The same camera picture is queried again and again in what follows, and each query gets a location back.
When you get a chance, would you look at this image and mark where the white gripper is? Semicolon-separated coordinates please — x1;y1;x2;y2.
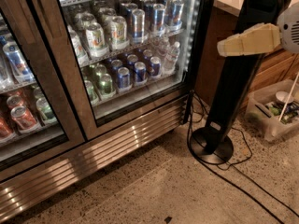
217;2;299;57

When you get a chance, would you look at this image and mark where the glass fridge door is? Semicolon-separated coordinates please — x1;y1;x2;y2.
0;0;84;182
32;0;207;140

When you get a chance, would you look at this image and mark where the stainless steel display fridge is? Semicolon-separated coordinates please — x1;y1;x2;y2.
0;0;214;220

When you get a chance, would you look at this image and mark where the wooden counter cabinet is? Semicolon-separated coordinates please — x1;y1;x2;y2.
195;0;299;105

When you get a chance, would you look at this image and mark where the clear plastic storage bin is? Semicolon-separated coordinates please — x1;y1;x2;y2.
245;79;299;141

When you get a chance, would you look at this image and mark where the tall silver can right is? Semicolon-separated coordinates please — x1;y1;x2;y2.
166;0;184;31

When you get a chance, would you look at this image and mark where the small clear water bottle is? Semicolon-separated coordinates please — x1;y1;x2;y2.
163;41;180;74

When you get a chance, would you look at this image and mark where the tall silver can middle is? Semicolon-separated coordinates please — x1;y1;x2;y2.
150;4;165;36

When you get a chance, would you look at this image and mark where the blue can front right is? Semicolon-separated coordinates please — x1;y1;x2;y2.
149;56;162;78

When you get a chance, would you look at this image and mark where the black tower fan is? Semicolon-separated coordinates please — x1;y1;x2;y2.
188;0;291;165

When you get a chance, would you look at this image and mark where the blue can front middle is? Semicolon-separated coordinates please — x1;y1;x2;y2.
134;62;147;85

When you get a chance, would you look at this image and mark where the tall silver blue can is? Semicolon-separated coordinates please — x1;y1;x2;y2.
131;9;148;44

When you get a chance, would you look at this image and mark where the white green can right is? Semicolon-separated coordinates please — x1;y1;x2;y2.
110;16;129;50

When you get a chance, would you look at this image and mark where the white green can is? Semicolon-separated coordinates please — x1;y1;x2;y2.
110;16;129;50
85;22;108;57

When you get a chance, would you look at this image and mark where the blue can front left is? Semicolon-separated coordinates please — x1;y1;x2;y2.
117;67;132;91

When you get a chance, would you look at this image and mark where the green can bottom shelf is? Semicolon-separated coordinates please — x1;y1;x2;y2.
98;74;116;99

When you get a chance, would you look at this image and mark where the white green can front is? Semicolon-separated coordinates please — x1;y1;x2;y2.
85;22;108;57

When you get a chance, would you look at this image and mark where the green soda can left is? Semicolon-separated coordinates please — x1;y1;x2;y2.
36;97;57;124

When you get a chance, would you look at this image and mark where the red soda can front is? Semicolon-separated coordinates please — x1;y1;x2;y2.
10;105;39;133

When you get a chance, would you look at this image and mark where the red soda can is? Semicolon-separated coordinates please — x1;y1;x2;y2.
7;95;25;110
10;105;39;133

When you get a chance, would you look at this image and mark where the red soda can rear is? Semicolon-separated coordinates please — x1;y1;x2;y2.
7;95;25;110

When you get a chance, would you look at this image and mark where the red can at edge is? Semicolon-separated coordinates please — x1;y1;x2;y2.
0;117;15;142

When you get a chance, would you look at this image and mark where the black power cable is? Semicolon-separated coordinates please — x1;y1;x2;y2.
186;91;299;224

